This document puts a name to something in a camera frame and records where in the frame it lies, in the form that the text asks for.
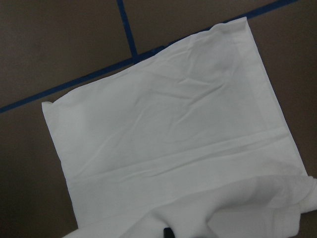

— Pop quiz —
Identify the white long-sleeve printed shirt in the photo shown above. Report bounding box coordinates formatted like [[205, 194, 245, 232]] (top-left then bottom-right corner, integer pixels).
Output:
[[42, 17, 317, 238]]

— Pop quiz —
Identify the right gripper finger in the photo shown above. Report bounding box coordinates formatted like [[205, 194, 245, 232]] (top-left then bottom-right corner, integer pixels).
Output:
[[163, 228, 174, 238]]

